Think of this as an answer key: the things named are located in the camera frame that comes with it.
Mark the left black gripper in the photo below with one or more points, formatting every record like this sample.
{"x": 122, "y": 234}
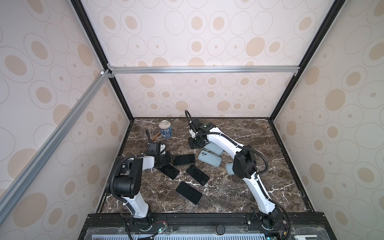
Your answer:
{"x": 169, "y": 158}

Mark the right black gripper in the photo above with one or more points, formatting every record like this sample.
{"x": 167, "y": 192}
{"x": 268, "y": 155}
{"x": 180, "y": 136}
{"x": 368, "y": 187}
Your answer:
{"x": 192, "y": 145}

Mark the black phone case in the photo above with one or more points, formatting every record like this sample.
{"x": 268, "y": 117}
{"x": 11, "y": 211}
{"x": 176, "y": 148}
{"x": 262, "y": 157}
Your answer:
{"x": 187, "y": 159}

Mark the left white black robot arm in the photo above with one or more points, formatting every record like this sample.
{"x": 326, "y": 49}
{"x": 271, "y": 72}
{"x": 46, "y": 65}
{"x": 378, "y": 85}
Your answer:
{"x": 126, "y": 176}

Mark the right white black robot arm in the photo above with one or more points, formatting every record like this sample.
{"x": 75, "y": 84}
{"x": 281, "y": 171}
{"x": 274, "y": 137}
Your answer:
{"x": 248, "y": 165}

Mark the light blue phone far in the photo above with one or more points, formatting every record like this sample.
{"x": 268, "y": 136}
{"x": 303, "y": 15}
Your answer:
{"x": 212, "y": 147}

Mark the light blue phone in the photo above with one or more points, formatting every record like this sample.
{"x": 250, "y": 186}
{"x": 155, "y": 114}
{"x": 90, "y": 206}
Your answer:
{"x": 212, "y": 147}
{"x": 229, "y": 169}
{"x": 210, "y": 159}

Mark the black phone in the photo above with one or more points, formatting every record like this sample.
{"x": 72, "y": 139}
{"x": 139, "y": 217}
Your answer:
{"x": 198, "y": 175}
{"x": 169, "y": 171}
{"x": 189, "y": 192}

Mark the light blue phone middle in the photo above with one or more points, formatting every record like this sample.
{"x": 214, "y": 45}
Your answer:
{"x": 210, "y": 159}

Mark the black phone centre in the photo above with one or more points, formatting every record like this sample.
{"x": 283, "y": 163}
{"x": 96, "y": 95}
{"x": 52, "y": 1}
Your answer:
{"x": 198, "y": 175}

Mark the light blue phone right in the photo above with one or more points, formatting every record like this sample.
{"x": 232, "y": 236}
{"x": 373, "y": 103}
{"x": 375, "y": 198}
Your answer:
{"x": 229, "y": 169}

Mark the black phone front left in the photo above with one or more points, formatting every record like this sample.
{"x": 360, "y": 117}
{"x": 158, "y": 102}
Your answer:
{"x": 189, "y": 192}

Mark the blue white tin can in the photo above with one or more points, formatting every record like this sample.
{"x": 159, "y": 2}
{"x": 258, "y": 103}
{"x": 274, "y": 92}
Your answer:
{"x": 165, "y": 129}

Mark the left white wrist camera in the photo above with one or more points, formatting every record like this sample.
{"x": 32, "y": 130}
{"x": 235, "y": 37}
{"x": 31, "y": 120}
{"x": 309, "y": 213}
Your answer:
{"x": 162, "y": 148}

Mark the horizontal aluminium rail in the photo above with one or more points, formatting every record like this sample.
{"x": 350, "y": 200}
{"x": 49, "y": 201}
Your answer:
{"x": 205, "y": 70}

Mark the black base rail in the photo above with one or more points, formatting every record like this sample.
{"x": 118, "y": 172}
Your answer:
{"x": 232, "y": 226}

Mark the left diagonal aluminium rail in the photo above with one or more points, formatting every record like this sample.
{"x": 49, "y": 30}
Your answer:
{"x": 19, "y": 186}

